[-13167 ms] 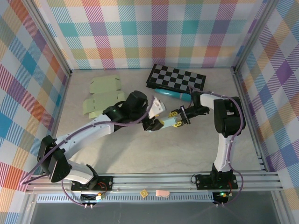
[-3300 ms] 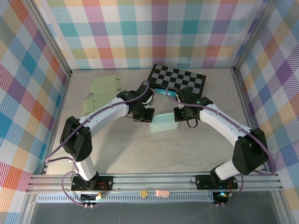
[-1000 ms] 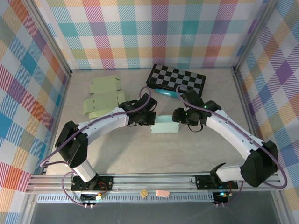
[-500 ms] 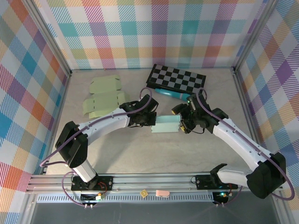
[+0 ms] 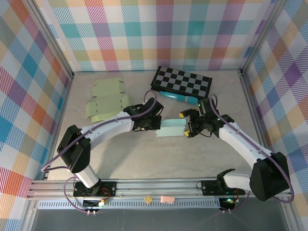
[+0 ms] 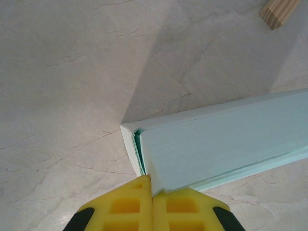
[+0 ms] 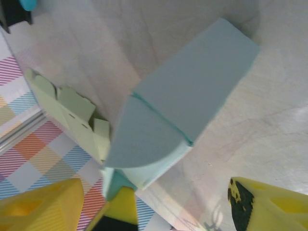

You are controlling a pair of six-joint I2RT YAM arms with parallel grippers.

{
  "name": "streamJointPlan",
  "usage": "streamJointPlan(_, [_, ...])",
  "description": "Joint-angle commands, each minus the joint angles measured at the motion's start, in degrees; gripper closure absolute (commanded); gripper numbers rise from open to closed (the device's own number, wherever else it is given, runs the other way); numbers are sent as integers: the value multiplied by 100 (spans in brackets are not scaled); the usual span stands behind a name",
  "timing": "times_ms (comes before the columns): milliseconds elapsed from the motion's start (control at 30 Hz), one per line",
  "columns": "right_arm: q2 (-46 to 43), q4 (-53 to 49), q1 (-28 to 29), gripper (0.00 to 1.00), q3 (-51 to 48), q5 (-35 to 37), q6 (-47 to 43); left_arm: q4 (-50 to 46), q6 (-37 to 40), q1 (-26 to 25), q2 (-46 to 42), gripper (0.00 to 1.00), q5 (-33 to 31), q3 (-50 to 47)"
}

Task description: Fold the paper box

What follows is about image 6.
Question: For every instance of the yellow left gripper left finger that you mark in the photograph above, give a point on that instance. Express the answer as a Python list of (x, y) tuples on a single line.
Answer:
[(120, 209)]

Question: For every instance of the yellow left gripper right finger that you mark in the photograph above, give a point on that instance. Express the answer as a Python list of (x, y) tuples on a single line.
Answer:
[(187, 209)]

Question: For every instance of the light blue paper box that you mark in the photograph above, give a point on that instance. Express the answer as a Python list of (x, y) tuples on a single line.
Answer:
[(216, 139)]

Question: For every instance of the small wooden block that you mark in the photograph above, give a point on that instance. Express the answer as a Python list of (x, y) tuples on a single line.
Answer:
[(279, 12)]

